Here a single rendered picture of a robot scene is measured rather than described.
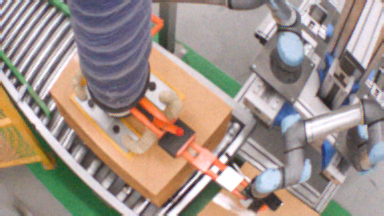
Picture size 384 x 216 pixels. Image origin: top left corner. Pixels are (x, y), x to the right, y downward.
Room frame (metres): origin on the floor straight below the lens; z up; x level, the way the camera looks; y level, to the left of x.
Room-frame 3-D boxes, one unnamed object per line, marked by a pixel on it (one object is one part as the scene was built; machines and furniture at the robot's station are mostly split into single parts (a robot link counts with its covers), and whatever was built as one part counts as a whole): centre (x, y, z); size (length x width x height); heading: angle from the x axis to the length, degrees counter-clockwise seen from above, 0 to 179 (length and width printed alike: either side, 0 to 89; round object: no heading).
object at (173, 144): (0.53, 0.04, 1.21); 0.10 x 0.08 x 0.06; 146
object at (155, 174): (0.67, 0.23, 0.88); 0.60 x 0.40 x 0.40; 56
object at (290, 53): (0.88, -0.33, 1.20); 0.13 x 0.12 x 0.14; 177
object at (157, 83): (0.75, 0.19, 1.11); 0.34 x 0.10 x 0.05; 56
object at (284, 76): (0.88, -0.33, 1.09); 0.15 x 0.15 x 0.10
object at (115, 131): (0.59, 0.30, 1.11); 0.34 x 0.10 x 0.05; 56
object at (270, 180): (0.34, -0.24, 1.51); 0.09 x 0.08 x 0.11; 104
